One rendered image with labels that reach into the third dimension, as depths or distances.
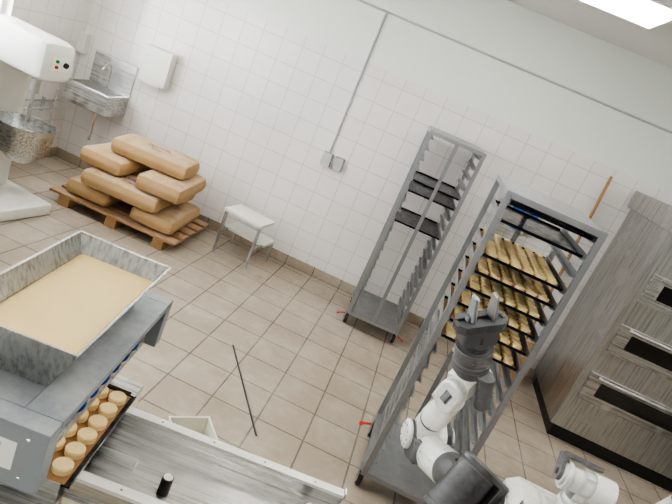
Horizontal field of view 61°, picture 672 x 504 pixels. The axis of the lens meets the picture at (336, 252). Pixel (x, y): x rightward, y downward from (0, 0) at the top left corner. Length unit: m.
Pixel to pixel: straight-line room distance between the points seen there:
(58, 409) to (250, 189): 4.56
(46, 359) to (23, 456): 0.20
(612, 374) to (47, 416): 4.26
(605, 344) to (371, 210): 2.33
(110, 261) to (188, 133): 4.21
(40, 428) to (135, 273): 0.62
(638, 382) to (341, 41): 3.77
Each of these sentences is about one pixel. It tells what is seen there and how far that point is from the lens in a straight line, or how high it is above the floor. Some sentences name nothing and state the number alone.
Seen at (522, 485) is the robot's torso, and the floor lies 1.38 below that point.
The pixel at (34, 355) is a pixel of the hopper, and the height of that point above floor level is 1.27.
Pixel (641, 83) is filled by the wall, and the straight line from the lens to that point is 5.58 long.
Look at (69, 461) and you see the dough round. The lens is 1.65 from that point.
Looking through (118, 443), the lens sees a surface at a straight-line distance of 1.85.
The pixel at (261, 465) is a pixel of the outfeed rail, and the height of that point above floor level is 0.90.
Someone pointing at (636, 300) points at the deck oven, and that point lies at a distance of 4.78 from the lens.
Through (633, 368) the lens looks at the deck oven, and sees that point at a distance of 4.98.
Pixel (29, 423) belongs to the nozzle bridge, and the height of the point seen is 1.18.
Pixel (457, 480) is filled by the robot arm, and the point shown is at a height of 1.36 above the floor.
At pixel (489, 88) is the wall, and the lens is 5.37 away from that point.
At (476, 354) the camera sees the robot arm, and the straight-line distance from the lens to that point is 1.33.
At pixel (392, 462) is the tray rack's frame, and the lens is 3.47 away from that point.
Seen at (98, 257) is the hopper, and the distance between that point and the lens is 1.82.
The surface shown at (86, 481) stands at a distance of 1.64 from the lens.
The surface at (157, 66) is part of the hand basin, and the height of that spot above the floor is 1.31.
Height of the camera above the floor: 2.06
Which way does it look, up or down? 18 degrees down
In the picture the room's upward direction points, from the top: 23 degrees clockwise
